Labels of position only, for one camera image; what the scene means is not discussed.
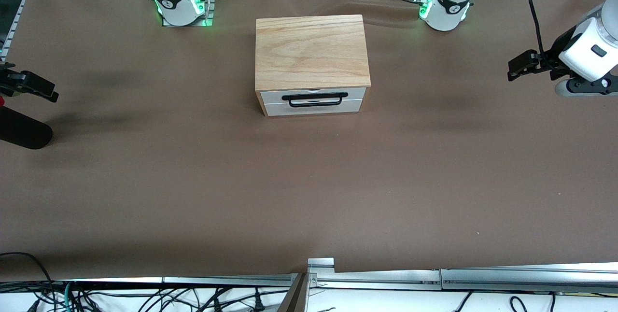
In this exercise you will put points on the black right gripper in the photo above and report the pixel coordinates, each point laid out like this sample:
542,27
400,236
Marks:
10,83

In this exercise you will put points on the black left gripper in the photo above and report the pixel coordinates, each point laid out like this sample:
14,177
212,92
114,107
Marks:
563,45

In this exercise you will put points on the wooden drawer with white front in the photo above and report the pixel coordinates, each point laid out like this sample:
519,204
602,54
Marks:
270,95

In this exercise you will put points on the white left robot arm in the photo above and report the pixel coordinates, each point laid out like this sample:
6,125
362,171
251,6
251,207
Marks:
591,36

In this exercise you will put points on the light wooden drawer cabinet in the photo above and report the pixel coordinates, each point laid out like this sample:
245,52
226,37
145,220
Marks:
311,51

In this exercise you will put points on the black cylindrical vase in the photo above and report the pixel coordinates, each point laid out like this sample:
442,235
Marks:
21,131

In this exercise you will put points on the brown table cloth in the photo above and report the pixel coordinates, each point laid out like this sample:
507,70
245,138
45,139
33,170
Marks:
309,196

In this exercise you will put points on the perforated aluminium side rail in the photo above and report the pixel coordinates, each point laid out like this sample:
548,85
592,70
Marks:
19,10

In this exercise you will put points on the long aluminium edge rail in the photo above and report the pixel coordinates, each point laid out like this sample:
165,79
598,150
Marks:
531,278

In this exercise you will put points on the short aluminium edge rail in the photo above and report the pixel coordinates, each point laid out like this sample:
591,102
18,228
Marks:
376,278

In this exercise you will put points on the thin aluminium edge rail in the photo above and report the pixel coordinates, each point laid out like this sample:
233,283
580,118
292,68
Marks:
227,280

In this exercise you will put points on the brown angled post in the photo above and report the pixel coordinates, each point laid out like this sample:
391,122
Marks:
295,297

